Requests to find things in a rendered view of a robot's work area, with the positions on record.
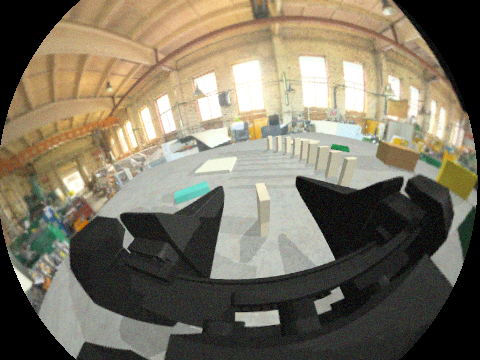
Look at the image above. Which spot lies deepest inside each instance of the turquoise rectangular block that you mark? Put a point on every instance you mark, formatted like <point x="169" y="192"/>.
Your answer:
<point x="192" y="192"/>

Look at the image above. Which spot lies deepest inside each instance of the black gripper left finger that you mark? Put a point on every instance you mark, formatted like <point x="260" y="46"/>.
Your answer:
<point x="192" y="231"/>

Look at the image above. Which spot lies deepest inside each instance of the yellow rectangular block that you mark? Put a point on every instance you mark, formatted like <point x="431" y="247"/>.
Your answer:
<point x="457" y="178"/>

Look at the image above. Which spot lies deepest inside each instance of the green rectangular block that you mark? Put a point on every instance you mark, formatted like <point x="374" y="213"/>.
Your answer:
<point x="340" y="148"/>

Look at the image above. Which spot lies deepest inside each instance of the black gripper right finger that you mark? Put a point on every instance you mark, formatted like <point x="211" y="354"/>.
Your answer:
<point x="342" y="213"/>

